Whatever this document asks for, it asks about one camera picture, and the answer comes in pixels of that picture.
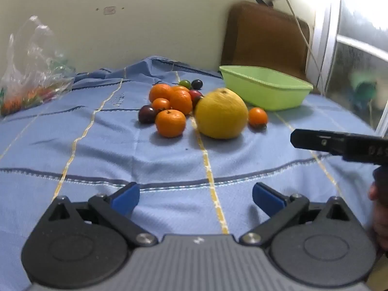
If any brown cushion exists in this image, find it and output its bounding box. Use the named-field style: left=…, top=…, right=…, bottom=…
left=221, top=1, right=318, bottom=93

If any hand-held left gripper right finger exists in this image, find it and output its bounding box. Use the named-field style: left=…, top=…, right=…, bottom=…
left=239, top=182, right=357, bottom=247

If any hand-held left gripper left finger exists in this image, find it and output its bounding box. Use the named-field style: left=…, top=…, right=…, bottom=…
left=42, top=182, right=159, bottom=247

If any orange cherry tomato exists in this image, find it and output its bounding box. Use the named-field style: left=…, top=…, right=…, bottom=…
left=248, top=107, right=269, bottom=129

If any light green plastic basket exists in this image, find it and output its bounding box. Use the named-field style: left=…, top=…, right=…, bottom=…
left=219, top=65, right=314, bottom=111

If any green object behind window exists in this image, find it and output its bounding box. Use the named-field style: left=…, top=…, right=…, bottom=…
left=348, top=71, right=378, bottom=104

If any dark purple plum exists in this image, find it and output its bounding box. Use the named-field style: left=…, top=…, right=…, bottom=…
left=138, top=105, right=157, bottom=124

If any person's right hand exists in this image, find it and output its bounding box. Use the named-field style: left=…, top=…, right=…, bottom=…
left=368, top=182, right=388, bottom=251

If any clear plastic bag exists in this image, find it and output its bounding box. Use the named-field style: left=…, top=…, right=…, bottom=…
left=0, top=15, right=76, bottom=117

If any blue striped bed sheet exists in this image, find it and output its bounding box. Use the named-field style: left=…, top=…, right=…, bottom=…
left=0, top=55, right=388, bottom=291

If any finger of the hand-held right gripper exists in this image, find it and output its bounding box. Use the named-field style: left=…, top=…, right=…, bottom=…
left=290, top=129, right=344, bottom=158

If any small orange mandarin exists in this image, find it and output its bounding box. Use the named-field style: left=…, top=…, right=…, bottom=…
left=151, top=97, right=171, bottom=112

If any large yellow citrus fruit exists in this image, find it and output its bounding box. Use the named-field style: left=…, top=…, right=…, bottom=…
left=194, top=88, right=249, bottom=139

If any white cable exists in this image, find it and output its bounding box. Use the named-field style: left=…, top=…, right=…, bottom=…
left=280, top=0, right=322, bottom=81

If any white window frame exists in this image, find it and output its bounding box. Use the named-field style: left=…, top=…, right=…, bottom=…
left=310, top=0, right=388, bottom=137

